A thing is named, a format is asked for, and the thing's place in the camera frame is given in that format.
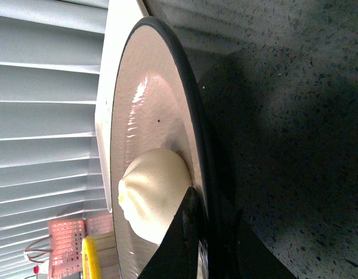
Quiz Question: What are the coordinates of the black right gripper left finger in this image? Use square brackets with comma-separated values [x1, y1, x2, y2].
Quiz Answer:
[138, 187, 205, 279]

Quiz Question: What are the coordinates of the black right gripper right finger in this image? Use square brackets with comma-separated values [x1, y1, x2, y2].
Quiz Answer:
[225, 208, 295, 278]

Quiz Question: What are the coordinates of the white steamed bun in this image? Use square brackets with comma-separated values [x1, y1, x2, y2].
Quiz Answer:
[118, 148, 192, 245]

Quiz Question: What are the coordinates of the grey plate with black rim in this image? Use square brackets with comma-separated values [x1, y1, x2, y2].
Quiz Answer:
[110, 17, 231, 278]

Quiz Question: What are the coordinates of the yellow rimmed bamboo steamer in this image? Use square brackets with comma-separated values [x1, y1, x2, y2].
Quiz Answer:
[82, 231, 120, 279]

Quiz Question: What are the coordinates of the pink perforated board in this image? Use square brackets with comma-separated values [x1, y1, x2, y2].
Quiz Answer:
[48, 213, 113, 278]

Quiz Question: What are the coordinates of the grey pleated curtain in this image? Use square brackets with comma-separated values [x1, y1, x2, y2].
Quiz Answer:
[0, 1, 109, 278]

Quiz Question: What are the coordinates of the brown white cable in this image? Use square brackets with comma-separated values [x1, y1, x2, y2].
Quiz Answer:
[24, 235, 53, 263]

